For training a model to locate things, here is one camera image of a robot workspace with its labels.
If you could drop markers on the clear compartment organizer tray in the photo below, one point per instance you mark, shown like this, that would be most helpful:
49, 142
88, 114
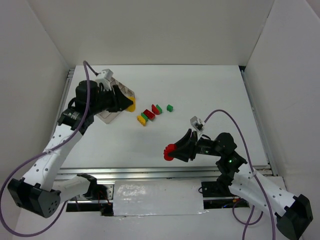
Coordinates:
108, 117

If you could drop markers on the red rounded lego brick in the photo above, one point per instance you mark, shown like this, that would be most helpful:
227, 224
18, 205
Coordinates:
168, 150

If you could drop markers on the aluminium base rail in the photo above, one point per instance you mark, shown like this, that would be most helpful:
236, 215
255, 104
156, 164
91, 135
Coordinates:
151, 173

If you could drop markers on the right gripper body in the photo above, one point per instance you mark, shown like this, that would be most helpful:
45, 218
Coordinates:
193, 146

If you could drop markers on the red rectangular lego brick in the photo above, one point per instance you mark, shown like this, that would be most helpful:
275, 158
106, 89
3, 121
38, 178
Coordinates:
150, 115

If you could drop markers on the red half-round lego brick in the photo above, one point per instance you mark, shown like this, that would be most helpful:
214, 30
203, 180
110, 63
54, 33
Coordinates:
155, 109

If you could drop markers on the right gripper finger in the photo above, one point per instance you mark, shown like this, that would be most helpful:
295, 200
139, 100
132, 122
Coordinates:
187, 141
184, 154

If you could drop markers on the small yellow lego brick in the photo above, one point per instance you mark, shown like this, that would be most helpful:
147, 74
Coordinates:
141, 120

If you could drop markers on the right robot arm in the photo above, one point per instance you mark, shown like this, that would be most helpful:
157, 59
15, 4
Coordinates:
293, 214

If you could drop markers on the yellow rounded lego brick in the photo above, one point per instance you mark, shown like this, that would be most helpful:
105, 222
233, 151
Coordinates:
132, 107

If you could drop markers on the small green lego brick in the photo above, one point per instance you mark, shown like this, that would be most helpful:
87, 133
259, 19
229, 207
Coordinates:
169, 108

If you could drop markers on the green half-round lego brick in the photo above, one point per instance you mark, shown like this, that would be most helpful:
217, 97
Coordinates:
159, 109

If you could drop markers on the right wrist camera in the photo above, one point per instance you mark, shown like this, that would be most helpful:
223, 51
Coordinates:
198, 125

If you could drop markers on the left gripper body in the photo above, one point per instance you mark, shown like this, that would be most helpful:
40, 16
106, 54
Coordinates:
114, 98

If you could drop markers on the white cover panel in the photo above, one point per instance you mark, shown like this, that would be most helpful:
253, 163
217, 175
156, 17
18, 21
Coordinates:
157, 198

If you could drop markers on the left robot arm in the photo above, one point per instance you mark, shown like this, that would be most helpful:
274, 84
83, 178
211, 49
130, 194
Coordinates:
36, 191

